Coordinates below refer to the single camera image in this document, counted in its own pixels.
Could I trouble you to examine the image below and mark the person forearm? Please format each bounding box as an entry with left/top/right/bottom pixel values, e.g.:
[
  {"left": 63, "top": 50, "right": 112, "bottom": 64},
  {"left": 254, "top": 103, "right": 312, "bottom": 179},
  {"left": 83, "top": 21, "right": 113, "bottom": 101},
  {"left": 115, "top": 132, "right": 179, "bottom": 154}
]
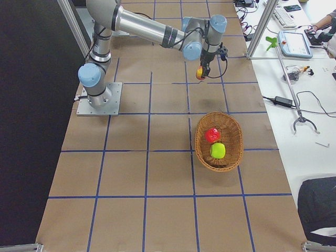
[{"left": 312, "top": 9, "right": 335, "bottom": 31}]

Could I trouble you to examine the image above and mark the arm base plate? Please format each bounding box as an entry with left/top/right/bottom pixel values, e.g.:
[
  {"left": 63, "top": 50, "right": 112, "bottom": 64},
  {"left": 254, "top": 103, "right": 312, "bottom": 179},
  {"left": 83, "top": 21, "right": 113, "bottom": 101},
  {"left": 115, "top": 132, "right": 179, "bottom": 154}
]
[{"left": 76, "top": 82, "right": 122, "bottom": 116}]

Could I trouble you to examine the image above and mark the black office chair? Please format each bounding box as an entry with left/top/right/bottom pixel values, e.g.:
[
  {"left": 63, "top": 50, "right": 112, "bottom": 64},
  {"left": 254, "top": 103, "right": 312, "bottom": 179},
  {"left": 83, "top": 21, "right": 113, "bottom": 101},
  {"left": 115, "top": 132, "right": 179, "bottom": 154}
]
[{"left": 297, "top": 176, "right": 335, "bottom": 246}]

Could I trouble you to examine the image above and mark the green apple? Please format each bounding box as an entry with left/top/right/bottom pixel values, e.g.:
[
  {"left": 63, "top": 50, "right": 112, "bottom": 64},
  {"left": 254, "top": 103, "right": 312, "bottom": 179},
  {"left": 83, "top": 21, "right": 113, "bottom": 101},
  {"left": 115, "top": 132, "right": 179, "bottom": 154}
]
[{"left": 210, "top": 142, "right": 226, "bottom": 159}]

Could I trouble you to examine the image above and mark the teach pendant tablet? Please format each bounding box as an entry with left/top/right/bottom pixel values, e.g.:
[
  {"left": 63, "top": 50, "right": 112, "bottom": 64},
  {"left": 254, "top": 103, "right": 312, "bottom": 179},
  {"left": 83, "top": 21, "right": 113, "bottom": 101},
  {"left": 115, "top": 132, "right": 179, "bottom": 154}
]
[{"left": 278, "top": 30, "right": 313, "bottom": 59}]

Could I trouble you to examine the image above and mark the aluminium frame post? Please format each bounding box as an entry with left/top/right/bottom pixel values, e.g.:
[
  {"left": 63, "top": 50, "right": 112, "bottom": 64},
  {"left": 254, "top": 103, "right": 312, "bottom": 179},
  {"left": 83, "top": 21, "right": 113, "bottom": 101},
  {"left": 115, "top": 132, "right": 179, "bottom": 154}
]
[{"left": 246, "top": 0, "right": 278, "bottom": 59}]

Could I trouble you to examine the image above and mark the wicker basket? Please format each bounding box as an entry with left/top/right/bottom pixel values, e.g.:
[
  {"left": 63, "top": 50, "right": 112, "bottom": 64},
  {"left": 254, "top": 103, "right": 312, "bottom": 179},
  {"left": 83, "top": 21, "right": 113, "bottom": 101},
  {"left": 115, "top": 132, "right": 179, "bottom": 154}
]
[{"left": 195, "top": 111, "right": 244, "bottom": 172}]

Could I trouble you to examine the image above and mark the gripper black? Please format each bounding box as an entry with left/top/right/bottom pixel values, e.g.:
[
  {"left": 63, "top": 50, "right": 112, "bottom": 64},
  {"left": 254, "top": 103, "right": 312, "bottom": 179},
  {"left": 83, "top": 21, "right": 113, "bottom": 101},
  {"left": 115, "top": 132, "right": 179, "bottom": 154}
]
[{"left": 200, "top": 49, "right": 217, "bottom": 78}]

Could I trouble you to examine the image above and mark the black smartphone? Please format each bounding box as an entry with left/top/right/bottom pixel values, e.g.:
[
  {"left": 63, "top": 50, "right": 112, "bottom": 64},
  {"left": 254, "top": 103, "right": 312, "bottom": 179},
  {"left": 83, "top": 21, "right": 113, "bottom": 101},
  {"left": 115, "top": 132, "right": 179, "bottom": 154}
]
[{"left": 283, "top": 5, "right": 301, "bottom": 12}]

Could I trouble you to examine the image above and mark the brown paper table cover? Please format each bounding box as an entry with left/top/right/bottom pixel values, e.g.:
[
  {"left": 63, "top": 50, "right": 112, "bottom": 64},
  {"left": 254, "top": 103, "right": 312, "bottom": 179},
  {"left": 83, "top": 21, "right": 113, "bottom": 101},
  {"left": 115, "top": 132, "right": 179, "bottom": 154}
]
[{"left": 36, "top": 1, "right": 305, "bottom": 251}]

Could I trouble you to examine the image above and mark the black power adapter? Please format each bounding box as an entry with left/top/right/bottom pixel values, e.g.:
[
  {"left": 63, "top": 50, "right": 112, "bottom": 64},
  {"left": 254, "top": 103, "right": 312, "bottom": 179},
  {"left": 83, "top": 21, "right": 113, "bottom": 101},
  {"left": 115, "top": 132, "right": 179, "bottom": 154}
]
[{"left": 274, "top": 96, "right": 293, "bottom": 108}]

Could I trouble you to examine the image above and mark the reacher grabber tool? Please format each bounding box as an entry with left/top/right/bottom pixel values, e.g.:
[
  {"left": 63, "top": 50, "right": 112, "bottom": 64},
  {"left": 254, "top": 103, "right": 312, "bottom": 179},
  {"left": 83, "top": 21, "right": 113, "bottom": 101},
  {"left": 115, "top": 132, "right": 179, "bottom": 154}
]
[{"left": 266, "top": 36, "right": 320, "bottom": 134}]

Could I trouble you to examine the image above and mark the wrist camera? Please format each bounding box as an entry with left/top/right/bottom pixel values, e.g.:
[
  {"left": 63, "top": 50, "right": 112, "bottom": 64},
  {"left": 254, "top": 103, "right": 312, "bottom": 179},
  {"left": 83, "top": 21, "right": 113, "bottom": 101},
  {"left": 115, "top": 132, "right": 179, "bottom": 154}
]
[{"left": 218, "top": 43, "right": 228, "bottom": 61}]

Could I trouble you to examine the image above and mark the white keyboard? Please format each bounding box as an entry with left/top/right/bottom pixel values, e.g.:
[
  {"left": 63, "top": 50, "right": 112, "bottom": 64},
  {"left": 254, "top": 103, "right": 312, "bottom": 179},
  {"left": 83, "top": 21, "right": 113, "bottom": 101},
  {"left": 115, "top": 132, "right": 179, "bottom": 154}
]
[{"left": 272, "top": 7, "right": 297, "bottom": 30}]

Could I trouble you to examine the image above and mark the red yellow apple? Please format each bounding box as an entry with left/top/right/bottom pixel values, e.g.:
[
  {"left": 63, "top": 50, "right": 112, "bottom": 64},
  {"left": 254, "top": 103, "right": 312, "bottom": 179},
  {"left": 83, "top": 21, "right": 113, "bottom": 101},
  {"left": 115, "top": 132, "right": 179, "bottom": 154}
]
[{"left": 196, "top": 66, "right": 205, "bottom": 80}]

